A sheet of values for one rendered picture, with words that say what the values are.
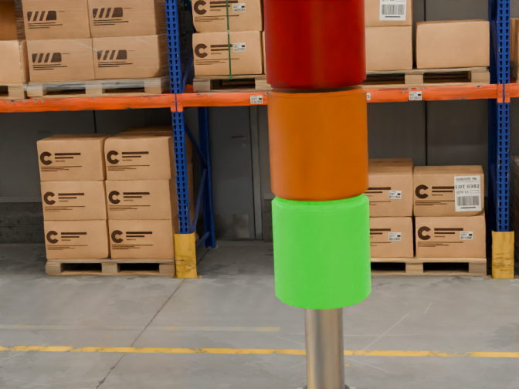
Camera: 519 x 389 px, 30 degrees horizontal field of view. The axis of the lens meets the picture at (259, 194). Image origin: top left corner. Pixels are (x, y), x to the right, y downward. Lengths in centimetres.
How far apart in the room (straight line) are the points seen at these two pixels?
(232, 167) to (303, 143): 914
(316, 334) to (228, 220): 922
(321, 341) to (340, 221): 7
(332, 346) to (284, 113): 12
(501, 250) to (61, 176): 385
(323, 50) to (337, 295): 12
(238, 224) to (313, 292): 923
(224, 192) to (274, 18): 921
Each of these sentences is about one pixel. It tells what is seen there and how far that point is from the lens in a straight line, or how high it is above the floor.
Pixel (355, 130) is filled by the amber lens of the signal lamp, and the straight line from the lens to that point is 48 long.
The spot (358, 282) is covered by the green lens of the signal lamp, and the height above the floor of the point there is 217.
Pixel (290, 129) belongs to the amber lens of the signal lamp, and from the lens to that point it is 47.
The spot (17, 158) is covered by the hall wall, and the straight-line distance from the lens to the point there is 1031.
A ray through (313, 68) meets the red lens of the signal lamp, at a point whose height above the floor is 228.
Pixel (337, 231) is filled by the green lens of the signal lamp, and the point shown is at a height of 220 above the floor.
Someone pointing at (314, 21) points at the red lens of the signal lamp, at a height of 230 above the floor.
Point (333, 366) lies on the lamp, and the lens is 51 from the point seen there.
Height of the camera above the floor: 231
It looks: 11 degrees down
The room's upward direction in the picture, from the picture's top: 3 degrees counter-clockwise
